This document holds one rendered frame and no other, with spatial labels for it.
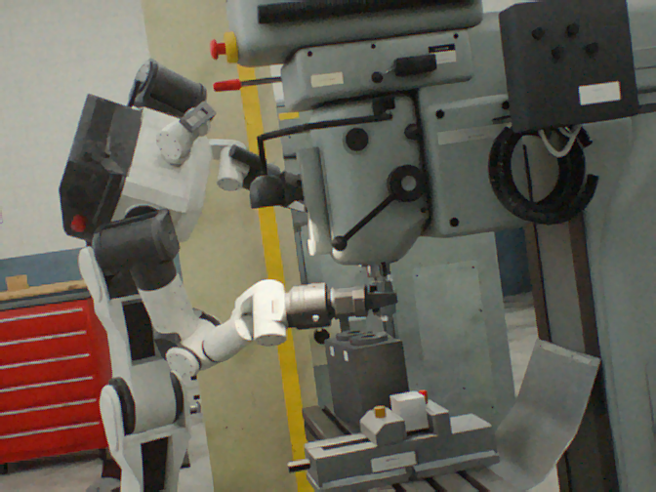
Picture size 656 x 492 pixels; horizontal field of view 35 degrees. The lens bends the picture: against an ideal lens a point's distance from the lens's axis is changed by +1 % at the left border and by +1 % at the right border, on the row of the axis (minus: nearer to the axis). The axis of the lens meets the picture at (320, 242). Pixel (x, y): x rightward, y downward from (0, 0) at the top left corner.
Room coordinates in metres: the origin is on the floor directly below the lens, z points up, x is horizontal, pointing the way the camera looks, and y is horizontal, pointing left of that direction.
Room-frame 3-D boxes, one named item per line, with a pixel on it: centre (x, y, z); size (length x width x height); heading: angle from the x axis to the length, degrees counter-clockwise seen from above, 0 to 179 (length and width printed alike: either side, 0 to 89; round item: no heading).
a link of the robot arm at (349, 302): (2.06, -0.02, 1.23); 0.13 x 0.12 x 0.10; 174
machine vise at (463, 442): (1.96, -0.09, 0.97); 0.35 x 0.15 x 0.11; 101
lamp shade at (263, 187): (1.99, 0.09, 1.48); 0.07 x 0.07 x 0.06
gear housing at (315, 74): (2.06, -0.15, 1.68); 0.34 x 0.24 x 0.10; 100
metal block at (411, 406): (1.96, -0.12, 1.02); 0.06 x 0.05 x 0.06; 11
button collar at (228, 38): (2.02, 0.12, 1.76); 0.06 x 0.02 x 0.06; 10
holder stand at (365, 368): (2.42, -0.06, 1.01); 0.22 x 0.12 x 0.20; 18
